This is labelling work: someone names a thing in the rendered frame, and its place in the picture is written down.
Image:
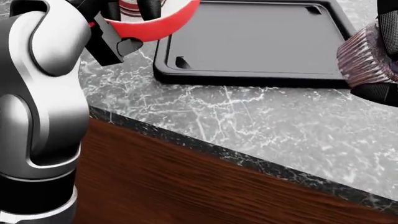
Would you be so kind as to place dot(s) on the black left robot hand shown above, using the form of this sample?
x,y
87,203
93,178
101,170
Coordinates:
x,y
105,44

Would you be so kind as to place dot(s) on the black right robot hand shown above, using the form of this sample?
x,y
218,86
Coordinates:
x,y
390,28

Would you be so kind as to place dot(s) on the brown cupcake liner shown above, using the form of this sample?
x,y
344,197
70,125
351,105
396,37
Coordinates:
x,y
357,58

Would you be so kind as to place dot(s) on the red bowl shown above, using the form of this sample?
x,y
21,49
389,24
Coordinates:
x,y
149,30

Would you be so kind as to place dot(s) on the layered cake slice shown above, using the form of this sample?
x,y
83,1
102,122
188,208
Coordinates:
x,y
129,8

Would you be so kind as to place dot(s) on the black rectangular tray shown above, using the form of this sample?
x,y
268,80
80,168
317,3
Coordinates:
x,y
248,42

